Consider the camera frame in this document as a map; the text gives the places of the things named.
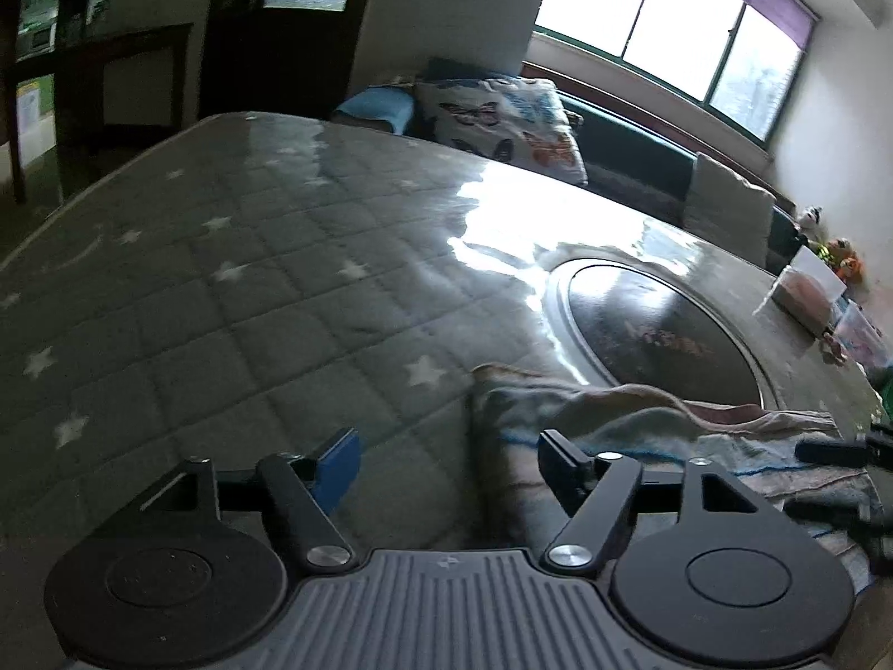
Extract blue striped t-shirt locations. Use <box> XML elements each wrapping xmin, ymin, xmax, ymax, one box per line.
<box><xmin>469</xmin><ymin>365</ymin><xmax>880</xmax><ymax>552</ymax></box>

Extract green bowl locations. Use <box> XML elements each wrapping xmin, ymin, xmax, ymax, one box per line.
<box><xmin>867</xmin><ymin>365</ymin><xmax>893</xmax><ymax>407</ymax></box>

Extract clear plastic box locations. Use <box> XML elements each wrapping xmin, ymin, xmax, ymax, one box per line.
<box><xmin>833</xmin><ymin>303</ymin><xmax>891</xmax><ymax>369</ymax></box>

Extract tissue box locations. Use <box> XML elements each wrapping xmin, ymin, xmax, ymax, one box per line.
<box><xmin>769</xmin><ymin>247</ymin><xmax>846</xmax><ymax>337</ymax></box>

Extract plush toys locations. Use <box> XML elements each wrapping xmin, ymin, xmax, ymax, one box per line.
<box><xmin>796</xmin><ymin>206</ymin><xmax>865</xmax><ymax>286</ymax></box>

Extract round glass turntable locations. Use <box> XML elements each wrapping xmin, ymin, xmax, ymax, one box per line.
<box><xmin>544</xmin><ymin>259</ymin><xmax>780</xmax><ymax>408</ymax></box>

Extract quilted star table cover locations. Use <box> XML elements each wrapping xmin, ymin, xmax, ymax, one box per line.
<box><xmin>2</xmin><ymin>113</ymin><xmax>881</xmax><ymax>668</ymax></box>

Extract grey cushion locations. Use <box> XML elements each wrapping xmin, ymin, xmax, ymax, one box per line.
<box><xmin>683</xmin><ymin>153</ymin><xmax>775</xmax><ymax>268</ymax></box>

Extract dark green sofa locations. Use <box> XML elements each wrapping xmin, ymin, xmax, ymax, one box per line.
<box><xmin>424</xmin><ymin>58</ymin><xmax>804</xmax><ymax>274</ymax></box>

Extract window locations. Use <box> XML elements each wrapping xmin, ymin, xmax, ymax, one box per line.
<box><xmin>534</xmin><ymin>0</ymin><xmax>808</xmax><ymax>145</ymax></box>

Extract butterfly print pillow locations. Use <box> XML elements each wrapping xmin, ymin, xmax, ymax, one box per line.
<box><xmin>415</xmin><ymin>77</ymin><xmax>589</xmax><ymax>186</ymax></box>

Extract blue cushion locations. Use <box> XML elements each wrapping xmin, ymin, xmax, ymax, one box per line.
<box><xmin>332</xmin><ymin>87</ymin><xmax>415</xmax><ymax>135</ymax></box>

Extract dark door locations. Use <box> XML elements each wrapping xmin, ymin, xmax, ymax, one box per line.
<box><xmin>198</xmin><ymin>0</ymin><xmax>368</xmax><ymax>119</ymax></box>

